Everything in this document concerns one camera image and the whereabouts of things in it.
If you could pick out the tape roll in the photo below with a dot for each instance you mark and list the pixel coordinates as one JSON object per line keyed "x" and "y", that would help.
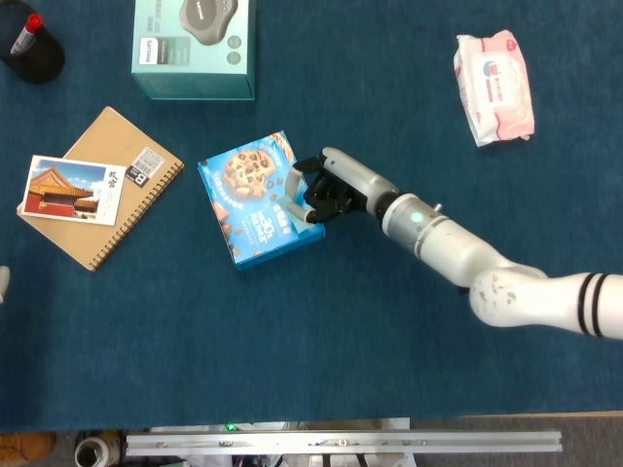
{"x": 95, "y": 452}

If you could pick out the black mesh pen holder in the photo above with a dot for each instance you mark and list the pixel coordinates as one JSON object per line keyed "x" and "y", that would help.
{"x": 39, "y": 61}

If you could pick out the white pink wet wipes pack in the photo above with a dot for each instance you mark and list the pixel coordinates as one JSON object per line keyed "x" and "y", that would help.
{"x": 494, "y": 92}

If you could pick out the palace picture postcard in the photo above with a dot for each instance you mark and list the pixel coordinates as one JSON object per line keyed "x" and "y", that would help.
{"x": 63, "y": 192}

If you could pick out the blue felt table mat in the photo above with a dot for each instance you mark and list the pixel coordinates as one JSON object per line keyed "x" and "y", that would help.
{"x": 340, "y": 350}

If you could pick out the blue cookie box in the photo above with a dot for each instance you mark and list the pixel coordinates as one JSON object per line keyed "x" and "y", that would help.
{"x": 248, "y": 214}

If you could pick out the aluminium profile rail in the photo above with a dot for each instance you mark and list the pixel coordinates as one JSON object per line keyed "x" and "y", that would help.
{"x": 340, "y": 441}

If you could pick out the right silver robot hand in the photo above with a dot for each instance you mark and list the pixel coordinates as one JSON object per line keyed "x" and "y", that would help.
{"x": 355, "y": 182}

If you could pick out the orange brown object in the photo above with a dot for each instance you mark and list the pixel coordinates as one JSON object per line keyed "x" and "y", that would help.
{"x": 24, "y": 445}

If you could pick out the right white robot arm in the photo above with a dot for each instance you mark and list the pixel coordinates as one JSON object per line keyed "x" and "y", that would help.
{"x": 487, "y": 272}

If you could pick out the red capped marker pen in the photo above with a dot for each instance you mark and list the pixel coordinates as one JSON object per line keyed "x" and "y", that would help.
{"x": 25, "y": 35}

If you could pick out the brown spiral notebook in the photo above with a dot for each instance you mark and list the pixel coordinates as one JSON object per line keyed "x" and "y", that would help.
{"x": 78, "y": 240}

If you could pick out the teal speaker product box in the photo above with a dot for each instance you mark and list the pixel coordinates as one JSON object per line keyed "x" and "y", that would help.
{"x": 194, "y": 80}

